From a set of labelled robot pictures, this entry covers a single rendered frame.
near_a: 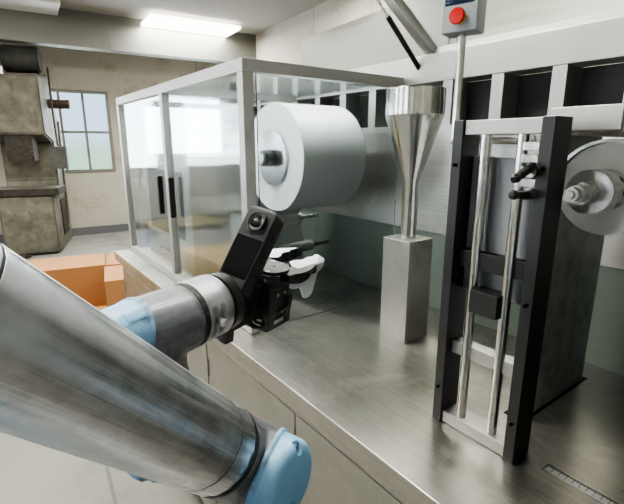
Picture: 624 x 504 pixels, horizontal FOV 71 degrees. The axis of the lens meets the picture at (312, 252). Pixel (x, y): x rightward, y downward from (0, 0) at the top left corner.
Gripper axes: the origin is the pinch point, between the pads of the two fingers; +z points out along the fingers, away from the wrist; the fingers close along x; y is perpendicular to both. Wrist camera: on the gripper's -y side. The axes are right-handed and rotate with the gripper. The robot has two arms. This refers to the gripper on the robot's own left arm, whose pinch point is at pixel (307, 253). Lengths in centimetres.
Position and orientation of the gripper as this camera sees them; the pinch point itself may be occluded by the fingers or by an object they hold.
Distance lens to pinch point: 68.9
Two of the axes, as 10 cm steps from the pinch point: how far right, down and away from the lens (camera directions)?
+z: 5.4, -2.0, 8.2
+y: -1.2, 9.5, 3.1
